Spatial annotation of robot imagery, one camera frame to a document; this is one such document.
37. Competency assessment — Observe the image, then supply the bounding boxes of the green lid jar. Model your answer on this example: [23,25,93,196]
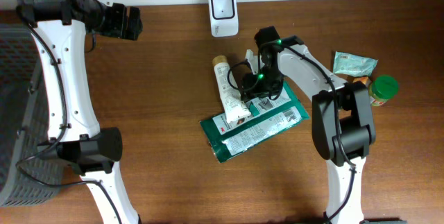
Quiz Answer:
[368,75,399,106]

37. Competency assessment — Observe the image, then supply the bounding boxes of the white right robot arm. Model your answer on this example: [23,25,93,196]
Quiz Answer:
[241,26,376,223]

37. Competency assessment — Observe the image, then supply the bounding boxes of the light green wipes packet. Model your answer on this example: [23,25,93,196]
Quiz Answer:
[333,52,378,77]

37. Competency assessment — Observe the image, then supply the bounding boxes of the grey plastic basket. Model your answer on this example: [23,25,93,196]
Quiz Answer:
[1,24,63,207]

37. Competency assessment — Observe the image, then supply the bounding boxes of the white barcode scanner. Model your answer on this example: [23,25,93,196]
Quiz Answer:
[208,0,239,37]

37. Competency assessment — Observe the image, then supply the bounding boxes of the white tube with gold cap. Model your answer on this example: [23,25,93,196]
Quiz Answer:
[212,55,251,123]

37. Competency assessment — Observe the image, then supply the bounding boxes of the green white package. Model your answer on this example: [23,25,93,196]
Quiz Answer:
[200,83,309,163]

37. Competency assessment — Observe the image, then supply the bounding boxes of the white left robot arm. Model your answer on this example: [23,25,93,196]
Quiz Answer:
[17,0,143,223]

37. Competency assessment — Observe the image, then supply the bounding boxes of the orange tissue pack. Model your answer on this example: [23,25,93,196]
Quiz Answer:
[353,76,371,87]

